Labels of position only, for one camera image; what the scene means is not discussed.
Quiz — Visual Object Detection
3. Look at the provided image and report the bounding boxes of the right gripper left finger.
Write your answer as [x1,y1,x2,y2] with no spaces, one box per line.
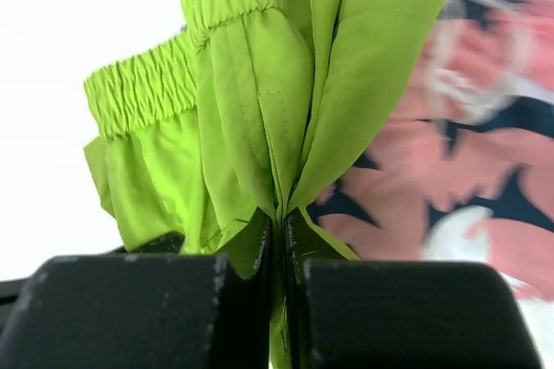
[1,211,272,368]

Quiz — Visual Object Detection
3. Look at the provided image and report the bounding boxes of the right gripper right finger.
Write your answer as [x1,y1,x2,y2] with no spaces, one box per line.
[285,211,541,369]

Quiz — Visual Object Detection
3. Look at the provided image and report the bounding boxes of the pink shark print shorts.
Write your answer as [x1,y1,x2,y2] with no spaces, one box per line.
[307,0,553,302]

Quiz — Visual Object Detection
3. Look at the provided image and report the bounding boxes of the lime green shorts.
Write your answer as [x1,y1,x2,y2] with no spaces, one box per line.
[84,0,445,368]

